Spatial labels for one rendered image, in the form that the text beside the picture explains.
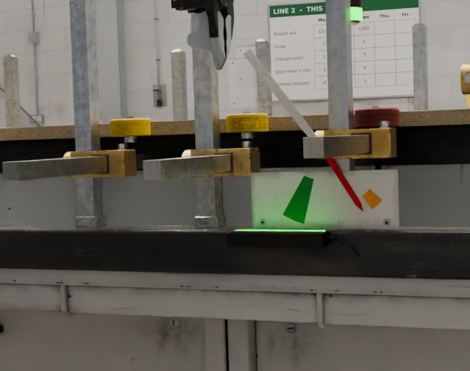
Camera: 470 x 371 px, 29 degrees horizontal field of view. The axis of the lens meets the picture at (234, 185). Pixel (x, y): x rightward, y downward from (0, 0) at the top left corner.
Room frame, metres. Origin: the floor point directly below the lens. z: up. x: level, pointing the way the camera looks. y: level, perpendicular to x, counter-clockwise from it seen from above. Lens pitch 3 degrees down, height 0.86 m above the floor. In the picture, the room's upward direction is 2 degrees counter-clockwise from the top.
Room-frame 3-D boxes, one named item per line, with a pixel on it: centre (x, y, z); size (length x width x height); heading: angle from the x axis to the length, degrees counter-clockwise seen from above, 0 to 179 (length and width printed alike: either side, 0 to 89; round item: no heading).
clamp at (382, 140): (1.58, -0.21, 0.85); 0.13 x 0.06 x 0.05; 69
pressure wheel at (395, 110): (1.67, -0.26, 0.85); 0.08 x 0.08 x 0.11
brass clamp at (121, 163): (1.76, 0.26, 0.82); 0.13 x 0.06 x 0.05; 69
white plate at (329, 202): (1.58, -0.15, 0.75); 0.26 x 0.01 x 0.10; 69
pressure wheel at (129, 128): (1.85, 0.20, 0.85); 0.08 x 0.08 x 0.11
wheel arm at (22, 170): (1.67, 0.28, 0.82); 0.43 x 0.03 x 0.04; 159
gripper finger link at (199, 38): (1.48, 0.04, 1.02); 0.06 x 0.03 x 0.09; 70
